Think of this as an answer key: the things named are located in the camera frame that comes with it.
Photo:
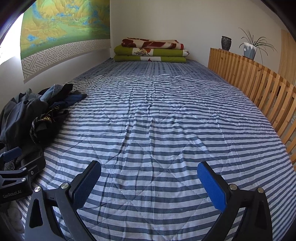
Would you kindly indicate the landscape wall poster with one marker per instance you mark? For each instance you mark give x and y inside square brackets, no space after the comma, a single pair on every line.
[60,30]

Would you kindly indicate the red floral folded blanket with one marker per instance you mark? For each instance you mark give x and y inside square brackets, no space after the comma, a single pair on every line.
[150,43]

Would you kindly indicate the light wooden panel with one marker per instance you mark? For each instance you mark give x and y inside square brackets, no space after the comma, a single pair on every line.
[288,58]

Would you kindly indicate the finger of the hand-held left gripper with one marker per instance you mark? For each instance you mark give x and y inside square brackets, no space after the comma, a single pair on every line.
[12,154]
[34,165]

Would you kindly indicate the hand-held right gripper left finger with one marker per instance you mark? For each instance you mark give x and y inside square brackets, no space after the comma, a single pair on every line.
[87,183]

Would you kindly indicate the potted plant in white pot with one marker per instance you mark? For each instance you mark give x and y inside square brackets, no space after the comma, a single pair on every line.
[249,49]

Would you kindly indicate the grey houndstooth pants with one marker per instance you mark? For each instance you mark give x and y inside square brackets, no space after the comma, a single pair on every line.
[10,165]

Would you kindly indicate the wooden slatted bed rail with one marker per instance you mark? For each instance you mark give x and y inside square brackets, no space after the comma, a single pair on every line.
[254,78]

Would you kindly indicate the black gold patterned garment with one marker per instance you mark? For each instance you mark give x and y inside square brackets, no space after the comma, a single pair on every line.
[44,124]

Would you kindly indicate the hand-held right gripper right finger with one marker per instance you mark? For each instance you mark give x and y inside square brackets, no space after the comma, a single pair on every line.
[211,185]

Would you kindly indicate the blue white striped bedspread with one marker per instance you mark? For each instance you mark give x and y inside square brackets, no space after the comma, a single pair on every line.
[161,120]

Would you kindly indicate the dark blue garment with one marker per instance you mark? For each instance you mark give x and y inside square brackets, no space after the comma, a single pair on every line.
[72,99]

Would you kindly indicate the dark ceramic vase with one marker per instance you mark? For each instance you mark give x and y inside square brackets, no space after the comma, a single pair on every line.
[226,43]

